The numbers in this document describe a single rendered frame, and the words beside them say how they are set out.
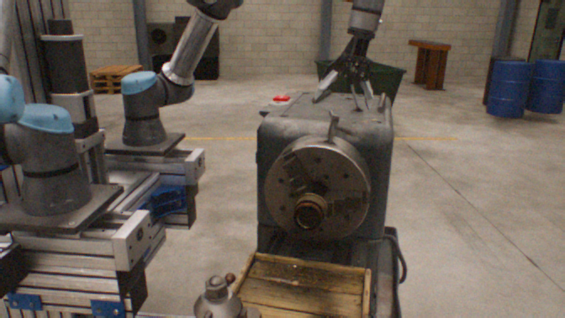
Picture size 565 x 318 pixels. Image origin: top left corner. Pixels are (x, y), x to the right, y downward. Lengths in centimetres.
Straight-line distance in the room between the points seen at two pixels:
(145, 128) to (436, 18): 1107
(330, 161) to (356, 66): 28
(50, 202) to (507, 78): 712
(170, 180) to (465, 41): 1149
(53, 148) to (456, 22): 1177
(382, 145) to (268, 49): 1001
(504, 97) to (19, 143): 718
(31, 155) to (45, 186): 7
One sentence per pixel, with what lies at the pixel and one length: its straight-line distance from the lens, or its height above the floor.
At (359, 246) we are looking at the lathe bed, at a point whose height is 87.
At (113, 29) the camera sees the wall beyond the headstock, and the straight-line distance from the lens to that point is 1187.
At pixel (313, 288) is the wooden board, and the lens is 115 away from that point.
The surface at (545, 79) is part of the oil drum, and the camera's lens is 830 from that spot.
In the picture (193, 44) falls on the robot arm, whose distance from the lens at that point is 138.
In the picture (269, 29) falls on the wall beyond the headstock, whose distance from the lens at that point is 1118.
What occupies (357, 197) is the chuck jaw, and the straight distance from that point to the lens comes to 114.
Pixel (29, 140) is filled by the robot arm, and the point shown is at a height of 133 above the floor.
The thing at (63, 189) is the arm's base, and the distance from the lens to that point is 102.
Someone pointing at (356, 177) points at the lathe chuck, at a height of 115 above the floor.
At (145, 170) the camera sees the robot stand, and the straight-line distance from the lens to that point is 146.
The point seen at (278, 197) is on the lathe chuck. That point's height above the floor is 106.
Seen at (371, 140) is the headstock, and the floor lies 122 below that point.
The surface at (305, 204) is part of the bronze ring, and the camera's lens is 106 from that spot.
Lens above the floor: 159
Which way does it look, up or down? 20 degrees down
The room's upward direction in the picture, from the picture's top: 1 degrees clockwise
